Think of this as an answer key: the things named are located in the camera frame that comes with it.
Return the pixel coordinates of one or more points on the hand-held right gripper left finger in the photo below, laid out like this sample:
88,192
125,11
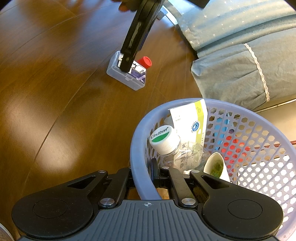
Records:
120,183

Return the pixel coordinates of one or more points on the red bottle cap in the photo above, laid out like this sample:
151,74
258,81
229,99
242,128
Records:
145,61

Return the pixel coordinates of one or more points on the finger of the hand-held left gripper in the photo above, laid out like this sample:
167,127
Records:
126,62

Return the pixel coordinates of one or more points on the clear plastic box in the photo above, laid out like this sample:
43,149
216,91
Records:
115,70

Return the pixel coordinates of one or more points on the white green medicine box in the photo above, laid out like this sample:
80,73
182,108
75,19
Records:
187,125

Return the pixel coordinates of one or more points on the lavender plastic mesh basket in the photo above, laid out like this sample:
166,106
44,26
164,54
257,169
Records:
136,150

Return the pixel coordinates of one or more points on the white paper cup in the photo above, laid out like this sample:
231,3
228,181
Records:
209,162

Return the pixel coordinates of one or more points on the clear plastic bottle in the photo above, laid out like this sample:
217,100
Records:
163,139

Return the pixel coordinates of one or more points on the blue star curtain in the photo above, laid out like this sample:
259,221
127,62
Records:
231,34

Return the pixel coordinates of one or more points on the person's left hand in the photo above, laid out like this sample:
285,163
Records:
124,7

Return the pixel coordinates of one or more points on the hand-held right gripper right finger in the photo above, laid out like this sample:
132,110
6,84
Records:
153,169

